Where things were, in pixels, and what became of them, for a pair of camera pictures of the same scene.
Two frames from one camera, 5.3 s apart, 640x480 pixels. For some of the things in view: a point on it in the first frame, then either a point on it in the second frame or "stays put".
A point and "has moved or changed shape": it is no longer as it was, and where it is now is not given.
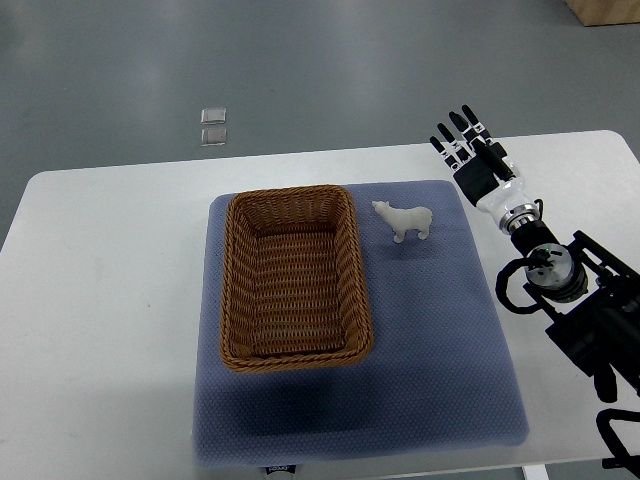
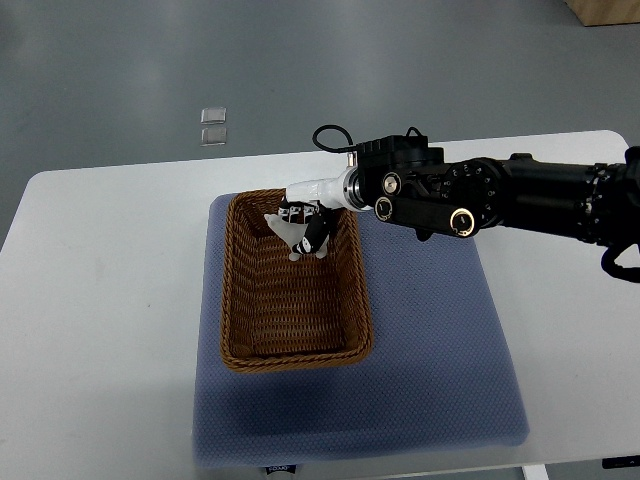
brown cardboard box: [605, 12] stays put
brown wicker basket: [293, 293] stays put
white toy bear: [416, 219] has moved or changed shape
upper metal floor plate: [213, 116] stays put
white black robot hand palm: [475, 180] to [329, 191]
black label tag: [289, 468] stays put
